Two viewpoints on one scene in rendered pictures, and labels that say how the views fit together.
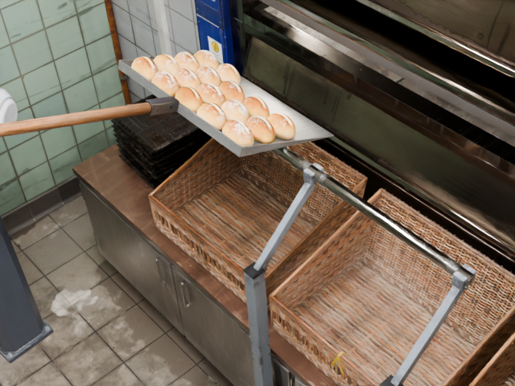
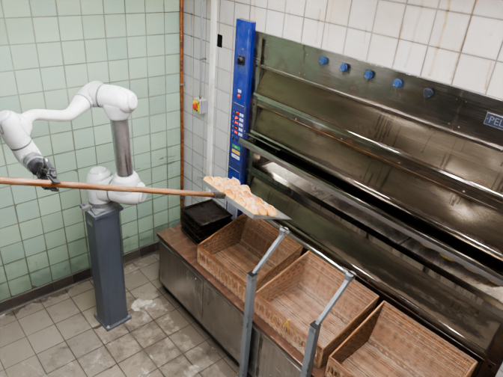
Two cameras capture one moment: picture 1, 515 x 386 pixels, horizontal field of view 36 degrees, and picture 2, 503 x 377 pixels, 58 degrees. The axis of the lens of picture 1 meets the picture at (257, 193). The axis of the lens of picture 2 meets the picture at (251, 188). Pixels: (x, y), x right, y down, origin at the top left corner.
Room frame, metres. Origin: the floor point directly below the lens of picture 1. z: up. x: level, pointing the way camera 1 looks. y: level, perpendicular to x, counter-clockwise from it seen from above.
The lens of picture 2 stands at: (-0.62, 0.24, 2.60)
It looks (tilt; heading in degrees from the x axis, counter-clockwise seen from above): 29 degrees down; 355
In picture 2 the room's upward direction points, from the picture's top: 5 degrees clockwise
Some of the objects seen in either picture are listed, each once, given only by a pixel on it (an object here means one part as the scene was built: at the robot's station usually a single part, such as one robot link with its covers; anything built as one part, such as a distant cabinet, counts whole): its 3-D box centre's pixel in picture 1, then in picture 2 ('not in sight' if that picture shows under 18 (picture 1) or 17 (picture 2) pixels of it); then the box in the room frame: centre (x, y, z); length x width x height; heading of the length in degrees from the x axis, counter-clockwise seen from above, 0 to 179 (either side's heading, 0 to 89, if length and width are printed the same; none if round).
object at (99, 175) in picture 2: not in sight; (100, 183); (1.94, 0.99, 1.17); 0.18 x 0.16 x 0.22; 71
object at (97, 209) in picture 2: not in sight; (98, 203); (1.93, 1.01, 1.03); 0.22 x 0.18 x 0.06; 132
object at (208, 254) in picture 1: (255, 203); (248, 253); (1.85, 0.01, 0.72); 0.56 x 0.49 x 0.28; 39
